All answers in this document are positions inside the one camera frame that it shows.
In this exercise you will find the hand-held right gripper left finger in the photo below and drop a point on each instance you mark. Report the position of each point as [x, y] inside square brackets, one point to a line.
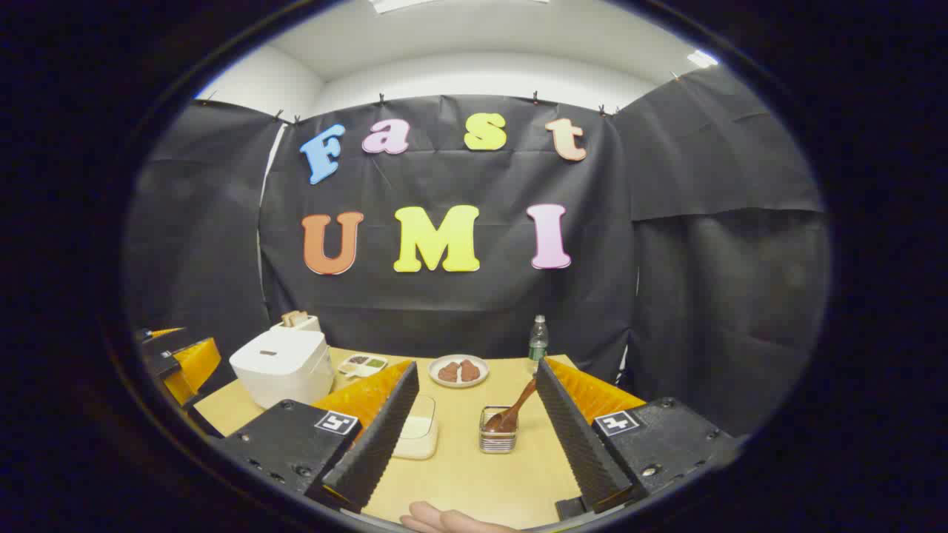
[378, 444]

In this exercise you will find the clear container of rice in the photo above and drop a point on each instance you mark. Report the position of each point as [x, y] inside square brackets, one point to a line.
[418, 433]

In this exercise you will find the white toaster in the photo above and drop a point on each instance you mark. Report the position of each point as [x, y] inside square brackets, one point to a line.
[307, 325]

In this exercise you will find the white round plate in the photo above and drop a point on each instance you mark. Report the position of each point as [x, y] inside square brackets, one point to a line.
[435, 368]

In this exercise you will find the white rice cooker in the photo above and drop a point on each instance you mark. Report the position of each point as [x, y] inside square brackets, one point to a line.
[281, 366]

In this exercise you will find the small ceiling light panel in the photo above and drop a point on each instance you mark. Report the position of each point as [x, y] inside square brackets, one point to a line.
[702, 58]

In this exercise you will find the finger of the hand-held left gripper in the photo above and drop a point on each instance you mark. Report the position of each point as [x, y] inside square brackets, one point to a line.
[163, 333]
[196, 366]

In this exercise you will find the brown meat piece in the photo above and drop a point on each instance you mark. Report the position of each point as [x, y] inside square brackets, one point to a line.
[470, 370]
[449, 372]

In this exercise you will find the clear plastic water bottle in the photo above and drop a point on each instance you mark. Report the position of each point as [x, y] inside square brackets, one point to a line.
[538, 344]

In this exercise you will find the large ceiling light panel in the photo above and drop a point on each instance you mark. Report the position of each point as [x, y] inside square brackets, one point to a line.
[389, 4]

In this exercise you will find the white divided condiment dish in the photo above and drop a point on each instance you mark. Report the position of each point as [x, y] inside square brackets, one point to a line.
[363, 364]

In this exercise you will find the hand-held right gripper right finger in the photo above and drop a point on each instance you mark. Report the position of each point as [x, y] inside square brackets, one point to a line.
[585, 451]

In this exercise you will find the brown wooden spoon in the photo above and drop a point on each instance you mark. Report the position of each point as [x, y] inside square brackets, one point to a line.
[518, 406]

